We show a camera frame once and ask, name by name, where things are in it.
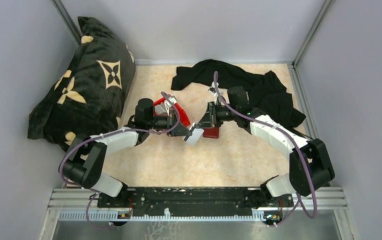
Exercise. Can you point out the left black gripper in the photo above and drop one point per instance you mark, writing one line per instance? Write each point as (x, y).
(174, 128)

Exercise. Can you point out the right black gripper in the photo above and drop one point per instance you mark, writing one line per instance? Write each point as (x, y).
(210, 119)

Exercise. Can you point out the white credit card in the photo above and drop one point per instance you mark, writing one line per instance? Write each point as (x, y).
(196, 134)

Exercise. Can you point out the red plastic bin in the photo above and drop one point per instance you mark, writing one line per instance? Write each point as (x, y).
(182, 113)

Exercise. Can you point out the red leather card holder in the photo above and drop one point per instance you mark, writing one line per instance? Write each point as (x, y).
(212, 133)

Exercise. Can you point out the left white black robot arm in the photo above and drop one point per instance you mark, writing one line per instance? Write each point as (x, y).
(84, 160)

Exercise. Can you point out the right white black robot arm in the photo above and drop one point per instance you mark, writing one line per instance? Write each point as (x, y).
(310, 166)

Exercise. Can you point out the stack of grey cards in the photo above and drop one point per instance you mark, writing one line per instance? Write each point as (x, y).
(161, 109)

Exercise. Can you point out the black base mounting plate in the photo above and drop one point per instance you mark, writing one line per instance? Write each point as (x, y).
(193, 201)

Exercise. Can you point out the black cloth garment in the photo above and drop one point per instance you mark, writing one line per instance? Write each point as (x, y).
(265, 91)

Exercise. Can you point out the black floral patterned pillow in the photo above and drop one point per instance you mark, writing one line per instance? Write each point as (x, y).
(89, 98)

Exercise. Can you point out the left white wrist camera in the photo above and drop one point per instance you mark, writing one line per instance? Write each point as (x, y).
(170, 102)

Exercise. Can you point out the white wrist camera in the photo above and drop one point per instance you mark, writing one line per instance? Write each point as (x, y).
(214, 90)
(170, 102)

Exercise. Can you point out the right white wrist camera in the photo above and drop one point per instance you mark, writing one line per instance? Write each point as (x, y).
(214, 90)

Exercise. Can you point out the aluminium frame rail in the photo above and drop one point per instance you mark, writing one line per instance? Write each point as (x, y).
(76, 204)

